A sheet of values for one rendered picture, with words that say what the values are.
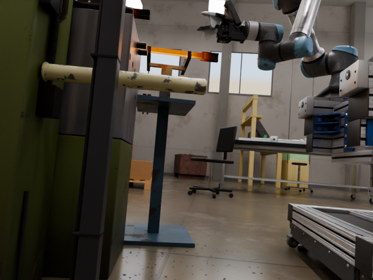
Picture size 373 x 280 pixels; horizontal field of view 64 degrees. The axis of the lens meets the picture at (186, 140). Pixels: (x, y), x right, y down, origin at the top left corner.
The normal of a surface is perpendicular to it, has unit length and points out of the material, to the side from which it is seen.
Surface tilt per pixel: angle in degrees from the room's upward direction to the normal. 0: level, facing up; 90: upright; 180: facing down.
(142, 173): 90
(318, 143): 90
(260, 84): 90
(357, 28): 90
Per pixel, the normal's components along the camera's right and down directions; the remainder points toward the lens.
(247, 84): -0.07, -0.08
